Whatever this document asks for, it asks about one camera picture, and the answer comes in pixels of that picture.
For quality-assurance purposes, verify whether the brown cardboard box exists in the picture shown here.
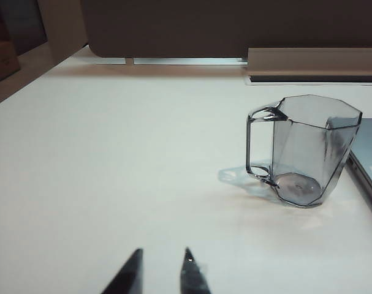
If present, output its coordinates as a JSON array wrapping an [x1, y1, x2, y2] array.
[[0, 41, 21, 82]]

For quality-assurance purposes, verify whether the beige desk divider panel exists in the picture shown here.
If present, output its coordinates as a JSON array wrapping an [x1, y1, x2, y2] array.
[[81, 0, 372, 59]]

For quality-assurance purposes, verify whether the silver Dell laptop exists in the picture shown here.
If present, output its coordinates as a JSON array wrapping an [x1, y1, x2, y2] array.
[[346, 118, 372, 212]]

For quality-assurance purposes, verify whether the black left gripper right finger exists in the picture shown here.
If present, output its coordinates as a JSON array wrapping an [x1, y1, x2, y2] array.
[[180, 247, 211, 294]]

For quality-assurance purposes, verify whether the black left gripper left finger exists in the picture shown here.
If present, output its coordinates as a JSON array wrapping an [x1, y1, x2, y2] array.
[[101, 248, 143, 294]]

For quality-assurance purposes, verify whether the transparent grey plastic cup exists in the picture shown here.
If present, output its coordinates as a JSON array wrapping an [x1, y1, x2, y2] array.
[[246, 94, 363, 210]]

